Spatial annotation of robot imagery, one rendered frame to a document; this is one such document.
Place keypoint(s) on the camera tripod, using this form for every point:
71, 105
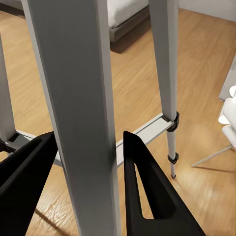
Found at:
71, 44

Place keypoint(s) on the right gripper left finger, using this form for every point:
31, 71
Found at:
22, 178

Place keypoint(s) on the bed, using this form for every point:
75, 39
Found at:
123, 15

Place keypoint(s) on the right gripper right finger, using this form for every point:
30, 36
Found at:
171, 215

